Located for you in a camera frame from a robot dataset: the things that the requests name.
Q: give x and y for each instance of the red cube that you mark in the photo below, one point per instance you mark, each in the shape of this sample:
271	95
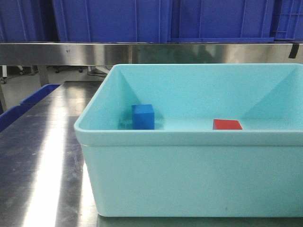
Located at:
223	124

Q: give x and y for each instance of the blue cube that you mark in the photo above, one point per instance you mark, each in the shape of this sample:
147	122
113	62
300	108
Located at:
143	117

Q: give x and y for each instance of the light teal plastic tub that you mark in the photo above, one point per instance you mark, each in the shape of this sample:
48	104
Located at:
184	168

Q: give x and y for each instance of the blue bin beside table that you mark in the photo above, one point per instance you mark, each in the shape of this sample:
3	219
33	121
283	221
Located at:
38	95
11	115

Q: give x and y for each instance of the large blue crate centre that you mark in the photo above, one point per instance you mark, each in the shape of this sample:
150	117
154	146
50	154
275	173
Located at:
164	21

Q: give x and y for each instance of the large blue crate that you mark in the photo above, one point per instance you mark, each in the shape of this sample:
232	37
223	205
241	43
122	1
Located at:
23	21
164	21

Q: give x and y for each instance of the black tape strip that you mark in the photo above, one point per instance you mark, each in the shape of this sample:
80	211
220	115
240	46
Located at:
294	51

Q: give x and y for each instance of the large blue crate left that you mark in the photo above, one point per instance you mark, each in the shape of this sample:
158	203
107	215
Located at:
23	21

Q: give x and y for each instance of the blue lattice crate right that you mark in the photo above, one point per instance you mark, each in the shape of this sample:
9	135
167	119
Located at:
287	22

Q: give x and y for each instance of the stainless steel shelf rail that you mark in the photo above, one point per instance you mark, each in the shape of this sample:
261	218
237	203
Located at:
93	54

